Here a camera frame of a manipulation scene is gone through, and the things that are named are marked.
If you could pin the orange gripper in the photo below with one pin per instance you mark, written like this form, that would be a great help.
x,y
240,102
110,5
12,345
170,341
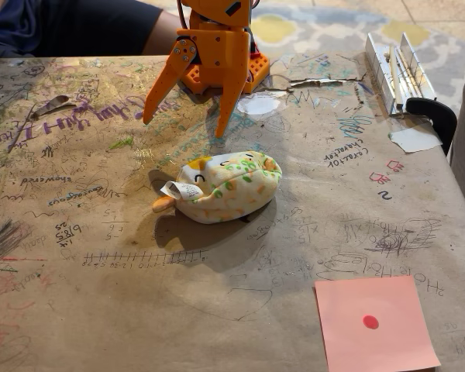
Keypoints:
x,y
222,48

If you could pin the pink sticky note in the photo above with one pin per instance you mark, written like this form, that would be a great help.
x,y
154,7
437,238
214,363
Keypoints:
x,y
368,352

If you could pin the person in dark clothes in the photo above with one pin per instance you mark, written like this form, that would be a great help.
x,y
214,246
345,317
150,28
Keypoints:
x,y
81,27

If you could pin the small red round object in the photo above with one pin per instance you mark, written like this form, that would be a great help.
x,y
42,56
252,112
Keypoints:
x,y
370,322

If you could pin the dry brown leaf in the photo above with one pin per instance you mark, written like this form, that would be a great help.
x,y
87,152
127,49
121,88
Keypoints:
x,y
54,105

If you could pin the aluminium mitre box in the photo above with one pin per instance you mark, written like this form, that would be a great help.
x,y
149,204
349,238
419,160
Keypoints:
x,y
414,81

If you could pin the white orange plush cat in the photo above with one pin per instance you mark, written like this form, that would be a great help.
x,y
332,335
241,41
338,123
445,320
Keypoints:
x,y
228,186

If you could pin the scribbled brown paper cover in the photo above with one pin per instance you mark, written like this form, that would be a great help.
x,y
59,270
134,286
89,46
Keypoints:
x,y
100,310

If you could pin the orange grid robot base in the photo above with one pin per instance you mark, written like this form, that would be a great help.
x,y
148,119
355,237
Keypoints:
x,y
259,67

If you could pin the thin wooden stick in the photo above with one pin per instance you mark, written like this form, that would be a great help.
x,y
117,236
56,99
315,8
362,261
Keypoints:
x,y
396,77

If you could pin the white paper scrap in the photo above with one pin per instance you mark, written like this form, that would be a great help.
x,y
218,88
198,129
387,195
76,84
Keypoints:
x,y
414,139

